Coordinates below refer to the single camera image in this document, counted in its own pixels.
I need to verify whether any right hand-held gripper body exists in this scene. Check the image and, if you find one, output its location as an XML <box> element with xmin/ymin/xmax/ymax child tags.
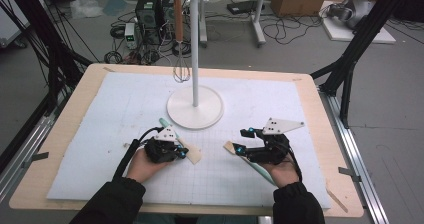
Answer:
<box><xmin>247</xmin><ymin>117</ymin><xmax>305</xmax><ymax>165</ymax></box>

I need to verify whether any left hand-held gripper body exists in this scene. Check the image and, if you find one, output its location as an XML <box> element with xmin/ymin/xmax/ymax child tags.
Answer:
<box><xmin>143</xmin><ymin>124</ymin><xmax>183</xmax><ymax>164</ymax></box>

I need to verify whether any white rack stand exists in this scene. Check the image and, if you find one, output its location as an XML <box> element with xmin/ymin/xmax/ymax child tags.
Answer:
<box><xmin>165</xmin><ymin>0</ymin><xmax>225</xmax><ymax>131</ymax></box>

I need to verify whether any person's right hand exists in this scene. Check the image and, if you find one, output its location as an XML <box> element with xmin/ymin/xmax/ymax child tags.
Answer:
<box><xmin>263</xmin><ymin>158</ymin><xmax>300</xmax><ymax>189</ymax></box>

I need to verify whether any person's left hand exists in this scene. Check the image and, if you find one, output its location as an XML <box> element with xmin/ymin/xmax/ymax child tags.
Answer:
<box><xmin>126</xmin><ymin>148</ymin><xmax>171</xmax><ymax>184</ymax></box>

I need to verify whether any white foam mat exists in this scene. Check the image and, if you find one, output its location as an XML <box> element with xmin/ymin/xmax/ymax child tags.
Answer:
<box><xmin>46</xmin><ymin>71</ymin><xmax>332</xmax><ymax>210</ymax></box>

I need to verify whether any person's right black sleeve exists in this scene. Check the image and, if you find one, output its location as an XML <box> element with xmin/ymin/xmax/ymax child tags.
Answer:
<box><xmin>272</xmin><ymin>181</ymin><xmax>326</xmax><ymax>224</ymax></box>

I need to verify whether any person's black sleeve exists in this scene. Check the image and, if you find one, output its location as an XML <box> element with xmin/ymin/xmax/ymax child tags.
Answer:
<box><xmin>272</xmin><ymin>181</ymin><xmax>326</xmax><ymax>224</ymax></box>
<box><xmin>68</xmin><ymin>176</ymin><xmax>147</xmax><ymax>224</ymax></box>

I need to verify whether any person's left black sleeve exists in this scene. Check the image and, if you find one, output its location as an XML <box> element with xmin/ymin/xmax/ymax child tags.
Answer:
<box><xmin>68</xmin><ymin>176</ymin><xmax>147</xmax><ymax>224</ymax></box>

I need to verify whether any grey table clamp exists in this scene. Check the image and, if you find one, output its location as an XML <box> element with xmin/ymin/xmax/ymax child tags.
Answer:
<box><xmin>338</xmin><ymin>166</ymin><xmax>363</xmax><ymax>184</ymax></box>
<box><xmin>22</xmin><ymin>151</ymin><xmax>50</xmax><ymax>169</ymax></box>

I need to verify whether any thin wooden strip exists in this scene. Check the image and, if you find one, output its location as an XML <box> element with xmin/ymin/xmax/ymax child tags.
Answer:
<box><xmin>325</xmin><ymin>187</ymin><xmax>350</xmax><ymax>214</ymax></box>

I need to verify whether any wooden table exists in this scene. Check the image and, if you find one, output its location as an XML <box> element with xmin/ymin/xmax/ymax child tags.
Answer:
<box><xmin>8</xmin><ymin>62</ymin><xmax>365</xmax><ymax>218</ymax></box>

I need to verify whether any thin white metal floor stand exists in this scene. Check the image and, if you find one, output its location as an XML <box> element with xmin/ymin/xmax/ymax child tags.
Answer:
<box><xmin>198</xmin><ymin>0</ymin><xmax>209</xmax><ymax>48</ymax></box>

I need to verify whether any power supply with green display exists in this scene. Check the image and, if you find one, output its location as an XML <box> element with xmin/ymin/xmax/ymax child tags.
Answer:
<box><xmin>124</xmin><ymin>22</ymin><xmax>138</xmax><ymax>51</ymax></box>

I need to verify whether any flat black device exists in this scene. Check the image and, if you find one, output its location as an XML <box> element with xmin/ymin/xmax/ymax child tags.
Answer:
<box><xmin>227</xmin><ymin>0</ymin><xmax>258</xmax><ymax>16</ymax></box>

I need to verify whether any white board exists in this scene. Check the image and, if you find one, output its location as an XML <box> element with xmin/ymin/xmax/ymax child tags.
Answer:
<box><xmin>319</xmin><ymin>0</ymin><xmax>398</xmax><ymax>45</ymax></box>

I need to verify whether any black computer tower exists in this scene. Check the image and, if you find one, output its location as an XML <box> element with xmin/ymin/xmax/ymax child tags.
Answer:
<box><xmin>134</xmin><ymin>0</ymin><xmax>165</xmax><ymax>47</ymax></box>

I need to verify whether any cardboard box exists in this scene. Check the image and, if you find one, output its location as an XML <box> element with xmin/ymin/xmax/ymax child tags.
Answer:
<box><xmin>268</xmin><ymin>0</ymin><xmax>332</xmax><ymax>18</ymax></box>

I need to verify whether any teal sheet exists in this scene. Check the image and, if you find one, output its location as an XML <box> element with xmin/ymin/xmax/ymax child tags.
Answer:
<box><xmin>102</xmin><ymin>0</ymin><xmax>130</xmax><ymax>17</ymax></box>

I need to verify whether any clear plastic bag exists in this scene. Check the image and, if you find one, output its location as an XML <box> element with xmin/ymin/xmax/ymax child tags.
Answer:
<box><xmin>69</xmin><ymin>0</ymin><xmax>105</xmax><ymax>20</ymax></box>

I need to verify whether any grey headset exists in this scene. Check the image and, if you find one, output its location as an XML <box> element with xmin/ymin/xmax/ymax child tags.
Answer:
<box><xmin>327</xmin><ymin>0</ymin><xmax>377</xmax><ymax>30</ymax></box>

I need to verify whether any right hand-held gripper cable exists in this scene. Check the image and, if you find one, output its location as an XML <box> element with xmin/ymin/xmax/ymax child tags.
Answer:
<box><xmin>287</xmin><ymin>148</ymin><xmax>303</xmax><ymax>183</ymax></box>

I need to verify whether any aluminium floor rail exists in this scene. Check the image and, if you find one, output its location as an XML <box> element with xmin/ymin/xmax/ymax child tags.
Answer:
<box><xmin>0</xmin><ymin>93</ymin><xmax>73</xmax><ymax>202</ymax></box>
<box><xmin>318</xmin><ymin>87</ymin><xmax>390</xmax><ymax>224</ymax></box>

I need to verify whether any coiled black cable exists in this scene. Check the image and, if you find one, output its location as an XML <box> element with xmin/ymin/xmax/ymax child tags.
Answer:
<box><xmin>103</xmin><ymin>49</ymin><xmax>125</xmax><ymax>65</ymax></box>

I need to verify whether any tangle of black floor cables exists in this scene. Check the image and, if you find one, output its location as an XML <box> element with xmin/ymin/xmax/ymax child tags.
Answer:
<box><xmin>263</xmin><ymin>13</ymin><xmax>323</xmax><ymax>46</ymax></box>

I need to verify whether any black metal frame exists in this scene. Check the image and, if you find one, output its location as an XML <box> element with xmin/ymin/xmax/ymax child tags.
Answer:
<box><xmin>0</xmin><ymin>0</ymin><xmax>94</xmax><ymax>172</ymax></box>
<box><xmin>309</xmin><ymin>0</ymin><xmax>424</xmax><ymax>129</ymax></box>

